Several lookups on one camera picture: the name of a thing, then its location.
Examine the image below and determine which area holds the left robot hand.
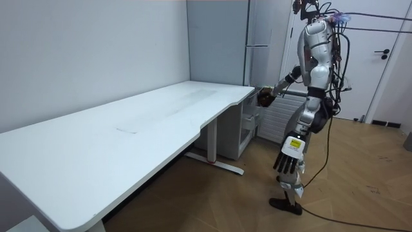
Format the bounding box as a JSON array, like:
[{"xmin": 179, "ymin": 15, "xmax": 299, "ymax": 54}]
[{"xmin": 272, "ymin": 135, "xmax": 306, "ymax": 175}]

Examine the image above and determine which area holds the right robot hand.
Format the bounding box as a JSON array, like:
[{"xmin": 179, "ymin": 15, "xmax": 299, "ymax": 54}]
[{"xmin": 256, "ymin": 85, "xmax": 277, "ymax": 108}]

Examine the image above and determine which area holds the fridge door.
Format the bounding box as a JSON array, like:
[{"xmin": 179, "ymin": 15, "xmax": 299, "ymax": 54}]
[{"xmin": 240, "ymin": 92, "xmax": 263, "ymax": 156}]

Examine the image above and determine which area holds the white radiator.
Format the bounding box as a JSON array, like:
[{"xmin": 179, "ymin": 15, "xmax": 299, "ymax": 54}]
[{"xmin": 257, "ymin": 91, "xmax": 308, "ymax": 144}]

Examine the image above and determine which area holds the black floor vent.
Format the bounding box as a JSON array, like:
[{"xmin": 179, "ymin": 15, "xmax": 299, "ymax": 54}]
[{"xmin": 371, "ymin": 119, "xmax": 402, "ymax": 129}]

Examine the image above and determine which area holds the robot body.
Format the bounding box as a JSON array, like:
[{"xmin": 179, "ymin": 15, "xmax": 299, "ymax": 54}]
[{"xmin": 291, "ymin": 0, "xmax": 352, "ymax": 135}]

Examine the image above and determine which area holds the white room door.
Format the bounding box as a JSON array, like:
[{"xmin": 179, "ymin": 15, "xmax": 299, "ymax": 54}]
[{"xmin": 280, "ymin": 0, "xmax": 412, "ymax": 122}]

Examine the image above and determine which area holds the white desk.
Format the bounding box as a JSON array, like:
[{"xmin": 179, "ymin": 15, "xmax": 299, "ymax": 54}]
[{"xmin": 0, "ymin": 80, "xmax": 256, "ymax": 232}]

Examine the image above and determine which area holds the black floor cable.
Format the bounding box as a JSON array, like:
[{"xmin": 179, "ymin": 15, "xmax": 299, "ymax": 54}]
[{"xmin": 301, "ymin": 114, "xmax": 412, "ymax": 232}]

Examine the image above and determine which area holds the cable bundle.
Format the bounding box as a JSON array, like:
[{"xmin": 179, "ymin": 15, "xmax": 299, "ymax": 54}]
[{"xmin": 334, "ymin": 11, "xmax": 412, "ymax": 34}]

